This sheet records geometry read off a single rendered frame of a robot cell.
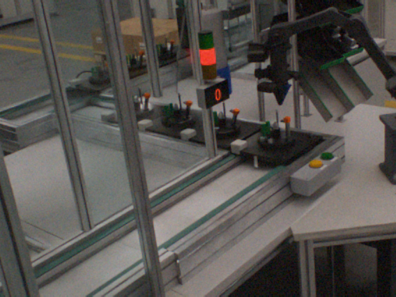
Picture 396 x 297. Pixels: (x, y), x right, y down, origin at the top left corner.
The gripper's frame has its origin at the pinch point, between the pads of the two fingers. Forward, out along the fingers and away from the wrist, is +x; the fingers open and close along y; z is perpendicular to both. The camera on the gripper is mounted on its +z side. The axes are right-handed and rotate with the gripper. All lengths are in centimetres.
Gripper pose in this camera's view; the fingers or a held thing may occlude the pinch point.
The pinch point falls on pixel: (279, 95)
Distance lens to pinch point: 211.8
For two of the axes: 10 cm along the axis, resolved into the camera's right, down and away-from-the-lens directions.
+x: 0.9, 9.2, 3.9
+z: -7.4, -2.0, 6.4
